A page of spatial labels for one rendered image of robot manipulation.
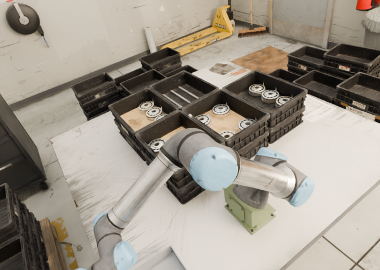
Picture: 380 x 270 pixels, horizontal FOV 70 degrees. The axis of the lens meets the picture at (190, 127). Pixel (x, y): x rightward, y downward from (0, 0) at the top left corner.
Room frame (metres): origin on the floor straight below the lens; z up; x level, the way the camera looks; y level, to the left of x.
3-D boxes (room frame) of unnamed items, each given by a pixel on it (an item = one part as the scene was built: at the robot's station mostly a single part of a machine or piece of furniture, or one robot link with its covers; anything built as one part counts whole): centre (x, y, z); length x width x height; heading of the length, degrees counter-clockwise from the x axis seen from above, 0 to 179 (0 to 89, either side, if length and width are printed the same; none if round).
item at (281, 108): (1.34, -0.46, 0.92); 0.40 x 0.30 x 0.02; 28
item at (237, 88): (1.34, -0.46, 0.87); 0.40 x 0.30 x 0.11; 28
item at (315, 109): (1.40, -0.76, 0.70); 0.33 x 0.23 x 0.01; 27
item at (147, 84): (2.46, 0.36, 0.37); 0.40 x 0.30 x 0.45; 116
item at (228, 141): (1.20, -0.19, 0.92); 0.40 x 0.30 x 0.02; 28
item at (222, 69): (2.15, -0.37, 0.71); 0.22 x 0.19 x 0.01; 27
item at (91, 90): (2.63, 0.89, 0.37); 0.40 x 0.30 x 0.45; 117
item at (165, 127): (1.06, 0.07, 0.87); 0.40 x 0.30 x 0.11; 28
